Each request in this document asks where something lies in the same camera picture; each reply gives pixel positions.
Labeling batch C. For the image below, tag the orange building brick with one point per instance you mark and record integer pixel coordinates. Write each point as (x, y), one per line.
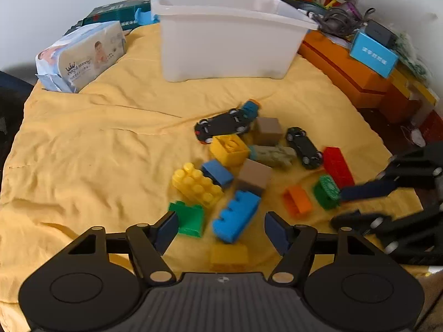
(296, 201)

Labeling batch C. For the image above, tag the large blue building brick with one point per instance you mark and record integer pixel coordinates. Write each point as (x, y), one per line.
(232, 220)

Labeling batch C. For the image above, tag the red building brick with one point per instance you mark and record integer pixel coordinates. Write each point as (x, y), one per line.
(335, 165)

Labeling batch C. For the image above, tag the green building brick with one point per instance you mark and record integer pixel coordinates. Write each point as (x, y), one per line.
(191, 218)

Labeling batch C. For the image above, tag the wooden cube block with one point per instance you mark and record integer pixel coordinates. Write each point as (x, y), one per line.
(253, 177)
(267, 131)

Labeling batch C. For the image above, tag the olive green toy train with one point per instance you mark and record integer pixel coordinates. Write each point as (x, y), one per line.
(273, 156)

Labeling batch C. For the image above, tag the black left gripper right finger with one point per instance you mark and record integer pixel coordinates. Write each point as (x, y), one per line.
(295, 244)

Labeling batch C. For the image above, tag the yellow studded building brick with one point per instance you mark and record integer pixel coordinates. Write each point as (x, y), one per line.
(196, 187)

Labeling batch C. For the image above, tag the yellow table cloth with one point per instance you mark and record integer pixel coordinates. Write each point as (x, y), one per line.
(106, 155)

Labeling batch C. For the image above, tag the small black toy car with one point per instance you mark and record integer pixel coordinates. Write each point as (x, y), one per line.
(309, 156)

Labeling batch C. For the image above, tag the small dark green brick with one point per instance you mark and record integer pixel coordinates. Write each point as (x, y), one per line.
(327, 193)

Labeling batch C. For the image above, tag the small blue building brick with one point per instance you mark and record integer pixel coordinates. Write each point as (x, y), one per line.
(217, 173)

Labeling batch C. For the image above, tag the white plastic storage bin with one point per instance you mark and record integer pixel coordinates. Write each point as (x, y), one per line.
(203, 39)

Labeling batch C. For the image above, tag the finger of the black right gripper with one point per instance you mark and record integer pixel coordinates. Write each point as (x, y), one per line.
(361, 222)
(369, 190)

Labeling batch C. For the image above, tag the orange cardboard box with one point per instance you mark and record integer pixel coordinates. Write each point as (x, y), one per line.
(363, 86)

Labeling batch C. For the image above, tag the black power adapter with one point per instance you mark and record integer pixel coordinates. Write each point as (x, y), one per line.
(381, 34)

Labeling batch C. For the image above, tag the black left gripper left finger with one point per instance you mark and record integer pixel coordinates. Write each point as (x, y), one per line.
(147, 244)

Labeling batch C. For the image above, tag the dark green cardboard box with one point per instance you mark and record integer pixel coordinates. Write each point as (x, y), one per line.
(123, 11)

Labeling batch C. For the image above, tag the yellow hollow building brick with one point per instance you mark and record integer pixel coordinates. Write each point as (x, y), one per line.
(229, 150)

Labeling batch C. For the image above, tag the baby wipes pack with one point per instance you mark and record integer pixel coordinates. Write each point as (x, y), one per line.
(76, 59)

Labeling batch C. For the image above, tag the large black toy car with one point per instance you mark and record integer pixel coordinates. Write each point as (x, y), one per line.
(235, 121)

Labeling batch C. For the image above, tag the amber yellow block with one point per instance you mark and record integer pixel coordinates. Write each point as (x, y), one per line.
(230, 258)

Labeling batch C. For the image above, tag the light blue card box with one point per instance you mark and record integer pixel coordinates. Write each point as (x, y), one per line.
(373, 54)

